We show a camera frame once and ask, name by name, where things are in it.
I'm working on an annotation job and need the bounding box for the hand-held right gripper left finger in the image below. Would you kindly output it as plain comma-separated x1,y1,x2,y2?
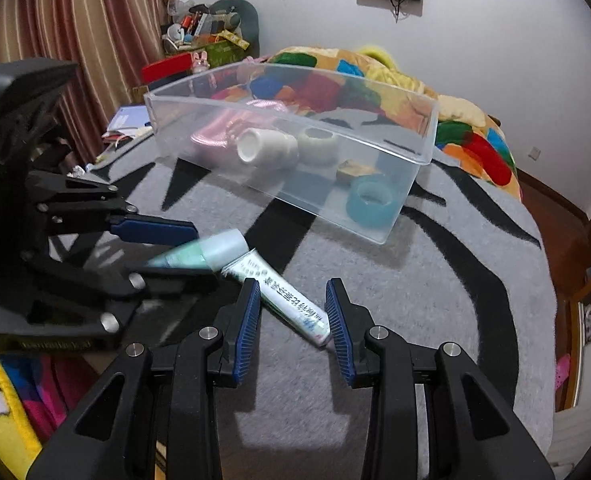
25,277,262,480

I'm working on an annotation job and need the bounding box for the wooden cabinet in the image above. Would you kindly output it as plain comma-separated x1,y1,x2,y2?
561,255,591,413

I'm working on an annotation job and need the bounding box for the small wooden block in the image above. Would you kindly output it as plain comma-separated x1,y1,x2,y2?
336,158,377,187

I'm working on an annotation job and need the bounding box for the colourful patchwork blanket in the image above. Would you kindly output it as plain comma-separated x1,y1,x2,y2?
214,46,524,204

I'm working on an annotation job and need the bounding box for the pink slipper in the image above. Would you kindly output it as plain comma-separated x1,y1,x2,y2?
554,352,573,392

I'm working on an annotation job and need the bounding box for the red box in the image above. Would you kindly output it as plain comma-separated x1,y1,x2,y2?
141,53,194,84

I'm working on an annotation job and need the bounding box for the stack of papers and books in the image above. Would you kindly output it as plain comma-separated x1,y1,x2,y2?
101,105,154,148

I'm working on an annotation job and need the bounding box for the clear plastic storage box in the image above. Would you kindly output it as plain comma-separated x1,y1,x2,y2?
144,62,439,246

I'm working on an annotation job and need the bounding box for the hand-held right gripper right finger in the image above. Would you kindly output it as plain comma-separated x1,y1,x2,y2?
325,277,556,480

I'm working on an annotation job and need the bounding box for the white green toothpaste tube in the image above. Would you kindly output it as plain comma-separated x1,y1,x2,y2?
145,229,334,349

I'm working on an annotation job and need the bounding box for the grey black striped blanket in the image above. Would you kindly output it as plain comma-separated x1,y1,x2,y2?
89,127,559,463

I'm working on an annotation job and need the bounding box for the pink plastic bottle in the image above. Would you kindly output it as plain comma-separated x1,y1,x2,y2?
190,109,247,157

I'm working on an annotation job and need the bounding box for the striped curtain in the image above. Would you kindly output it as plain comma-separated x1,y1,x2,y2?
0,0,192,163

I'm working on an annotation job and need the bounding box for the blue tape roll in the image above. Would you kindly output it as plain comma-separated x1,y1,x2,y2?
346,176,401,229

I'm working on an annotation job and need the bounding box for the yellow printed cloth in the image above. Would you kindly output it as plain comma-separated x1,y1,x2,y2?
0,342,98,480

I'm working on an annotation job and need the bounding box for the white ceramic cup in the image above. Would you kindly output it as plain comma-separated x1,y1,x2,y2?
235,127,300,169

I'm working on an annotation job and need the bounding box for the white tape roll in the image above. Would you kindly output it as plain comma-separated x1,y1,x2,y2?
297,127,340,165

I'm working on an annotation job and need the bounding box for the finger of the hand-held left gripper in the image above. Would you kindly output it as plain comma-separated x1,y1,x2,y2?
20,249,218,335
28,169,200,247

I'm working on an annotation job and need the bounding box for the green cardboard box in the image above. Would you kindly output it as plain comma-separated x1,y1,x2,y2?
165,40,252,67

